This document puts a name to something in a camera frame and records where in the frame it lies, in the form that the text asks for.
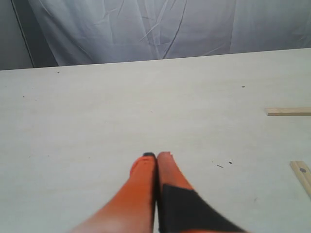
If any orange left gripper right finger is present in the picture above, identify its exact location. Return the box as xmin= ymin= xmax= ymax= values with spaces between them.
xmin=157 ymin=152 xmax=245 ymax=233

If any wooden stick horizontal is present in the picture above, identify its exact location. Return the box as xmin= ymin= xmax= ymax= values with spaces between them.
xmin=265 ymin=107 xmax=311 ymax=116

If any white backdrop curtain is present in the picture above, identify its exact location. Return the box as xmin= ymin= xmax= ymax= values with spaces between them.
xmin=0 ymin=0 xmax=311 ymax=71

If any wooden stick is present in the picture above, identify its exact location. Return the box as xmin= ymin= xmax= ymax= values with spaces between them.
xmin=290 ymin=161 xmax=311 ymax=198

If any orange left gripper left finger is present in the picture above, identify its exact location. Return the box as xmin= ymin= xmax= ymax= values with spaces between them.
xmin=71 ymin=152 xmax=156 ymax=233

